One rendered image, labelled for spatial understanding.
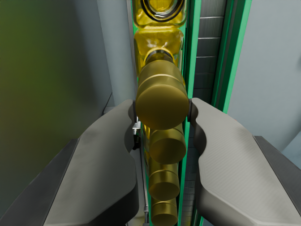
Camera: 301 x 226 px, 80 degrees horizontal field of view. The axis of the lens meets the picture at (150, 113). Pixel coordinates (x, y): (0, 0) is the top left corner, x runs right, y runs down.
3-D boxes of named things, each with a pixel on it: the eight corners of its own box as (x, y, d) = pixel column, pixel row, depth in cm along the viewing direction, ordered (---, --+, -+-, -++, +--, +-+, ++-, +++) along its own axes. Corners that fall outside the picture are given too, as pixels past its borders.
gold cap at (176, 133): (148, 110, 19) (147, 137, 15) (182, 109, 19) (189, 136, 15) (149, 136, 21) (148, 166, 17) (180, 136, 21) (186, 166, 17)
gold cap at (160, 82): (136, 60, 14) (130, 83, 10) (183, 58, 14) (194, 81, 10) (139, 101, 16) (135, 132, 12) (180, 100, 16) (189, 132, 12)
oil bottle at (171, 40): (142, 16, 35) (129, 36, 17) (171, 15, 35) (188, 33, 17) (144, 46, 38) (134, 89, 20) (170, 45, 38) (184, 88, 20)
